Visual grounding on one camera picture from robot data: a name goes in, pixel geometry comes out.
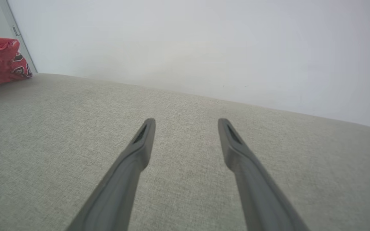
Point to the small metal bracket on trim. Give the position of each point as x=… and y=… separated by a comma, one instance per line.
x=16, y=30

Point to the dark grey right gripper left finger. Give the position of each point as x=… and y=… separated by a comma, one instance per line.
x=117, y=189

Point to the grey wall corner trim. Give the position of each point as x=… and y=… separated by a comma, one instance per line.
x=21, y=41

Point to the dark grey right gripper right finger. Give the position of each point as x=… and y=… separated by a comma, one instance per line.
x=259, y=192

